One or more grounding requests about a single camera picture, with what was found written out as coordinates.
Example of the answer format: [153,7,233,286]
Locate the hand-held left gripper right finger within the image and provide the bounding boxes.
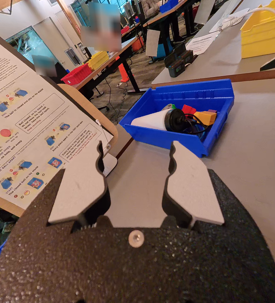
[162,141,225,225]

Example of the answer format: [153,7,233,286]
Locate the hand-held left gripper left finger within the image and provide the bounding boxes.
[48,140,111,225]

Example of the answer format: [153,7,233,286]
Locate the yellow toy block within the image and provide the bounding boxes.
[194,111,217,126]

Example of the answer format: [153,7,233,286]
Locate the white cylinder with black cap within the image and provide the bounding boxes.
[131,108,187,132]

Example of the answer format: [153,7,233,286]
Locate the white stand base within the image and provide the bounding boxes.
[102,153,118,177]

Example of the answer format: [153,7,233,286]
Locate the brown backing board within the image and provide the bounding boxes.
[0,25,118,217]

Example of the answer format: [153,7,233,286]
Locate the printed instruction sheet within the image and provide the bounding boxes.
[0,33,114,210]

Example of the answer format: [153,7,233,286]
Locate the black charger case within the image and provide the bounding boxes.
[164,59,185,78]
[173,43,187,57]
[179,50,194,67]

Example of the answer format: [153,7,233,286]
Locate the orange traffic cone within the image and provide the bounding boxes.
[119,63,130,83]

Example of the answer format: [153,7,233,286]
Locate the wooden top desk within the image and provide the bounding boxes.
[143,0,192,57]
[75,37,141,95]

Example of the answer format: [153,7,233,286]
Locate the yellow plastic bin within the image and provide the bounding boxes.
[88,51,109,71]
[241,36,275,59]

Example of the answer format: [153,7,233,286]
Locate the white paper sheet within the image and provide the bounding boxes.
[186,31,220,55]

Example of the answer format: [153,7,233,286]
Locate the grey flat panel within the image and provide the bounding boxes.
[146,29,161,57]
[194,0,216,25]

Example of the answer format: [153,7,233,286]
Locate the orange bucket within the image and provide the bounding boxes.
[131,36,144,52]

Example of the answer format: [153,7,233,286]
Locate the white flat plate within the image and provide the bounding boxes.
[209,8,250,33]

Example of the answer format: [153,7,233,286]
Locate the small blue bin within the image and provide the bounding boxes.
[159,0,179,13]

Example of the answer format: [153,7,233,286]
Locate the blue cable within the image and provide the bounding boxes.
[188,124,209,142]

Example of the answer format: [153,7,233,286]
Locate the metal wire clip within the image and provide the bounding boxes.
[95,119,112,149]

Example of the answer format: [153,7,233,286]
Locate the black coiled cable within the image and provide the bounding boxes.
[104,77,128,125]

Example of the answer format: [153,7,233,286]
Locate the white cable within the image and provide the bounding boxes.
[223,7,275,24]

